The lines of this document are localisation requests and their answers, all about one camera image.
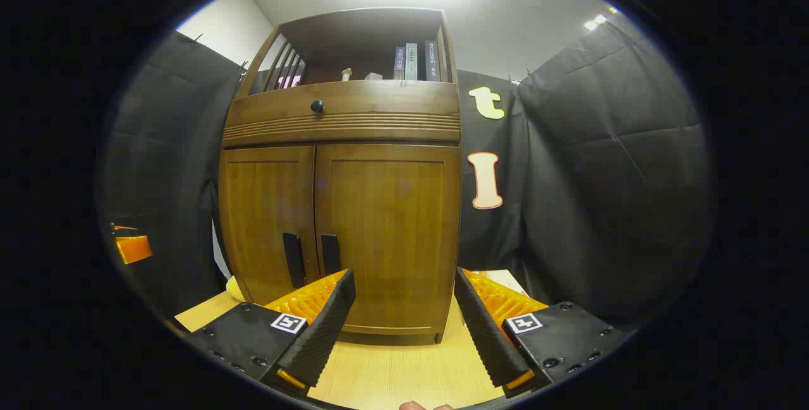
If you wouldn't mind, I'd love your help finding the white box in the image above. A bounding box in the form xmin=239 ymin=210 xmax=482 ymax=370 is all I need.
xmin=487 ymin=269 xmax=529 ymax=298

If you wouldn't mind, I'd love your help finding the wooden shoe cabinet door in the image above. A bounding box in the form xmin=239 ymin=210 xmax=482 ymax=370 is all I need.
xmin=219 ymin=146 xmax=320 ymax=306
xmin=314 ymin=143 xmax=462 ymax=335

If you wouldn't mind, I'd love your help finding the wooden cabinet drawer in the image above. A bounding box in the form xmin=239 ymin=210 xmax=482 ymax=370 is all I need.
xmin=226 ymin=80 xmax=461 ymax=121

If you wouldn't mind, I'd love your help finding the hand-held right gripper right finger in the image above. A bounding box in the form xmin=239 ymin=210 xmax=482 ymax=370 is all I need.
xmin=454 ymin=267 xmax=633 ymax=398

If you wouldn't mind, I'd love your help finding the black door handle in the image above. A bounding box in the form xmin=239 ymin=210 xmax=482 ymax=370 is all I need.
xmin=283 ymin=233 xmax=308 ymax=289
xmin=320 ymin=234 xmax=343 ymax=277

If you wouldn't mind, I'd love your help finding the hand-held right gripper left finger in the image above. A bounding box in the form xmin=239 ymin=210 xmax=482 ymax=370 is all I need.
xmin=183 ymin=269 xmax=356 ymax=397

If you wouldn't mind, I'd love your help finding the black backdrop cloth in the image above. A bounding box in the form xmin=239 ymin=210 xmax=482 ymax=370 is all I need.
xmin=101 ymin=18 xmax=715 ymax=329

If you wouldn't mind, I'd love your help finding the wooden double-door shoe cabinet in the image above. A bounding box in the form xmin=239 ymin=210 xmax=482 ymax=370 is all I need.
xmin=218 ymin=7 xmax=463 ymax=344

